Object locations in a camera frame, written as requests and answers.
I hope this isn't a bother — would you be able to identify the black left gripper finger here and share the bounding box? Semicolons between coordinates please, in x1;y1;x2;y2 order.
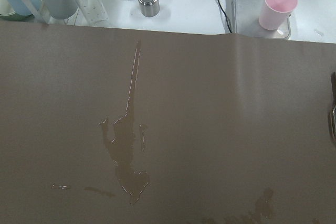
328;72;335;145

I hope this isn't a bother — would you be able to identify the pink plastic cup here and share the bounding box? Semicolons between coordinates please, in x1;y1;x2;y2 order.
259;0;298;30

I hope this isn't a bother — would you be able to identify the white kitchen scale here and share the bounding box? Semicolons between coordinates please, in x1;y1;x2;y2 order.
232;0;291;40

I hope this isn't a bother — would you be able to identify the small steel cup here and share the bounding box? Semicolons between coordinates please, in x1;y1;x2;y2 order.
138;0;160;17

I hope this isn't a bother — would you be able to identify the glass oil bottle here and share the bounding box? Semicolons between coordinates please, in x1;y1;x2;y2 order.
75;0;110;27

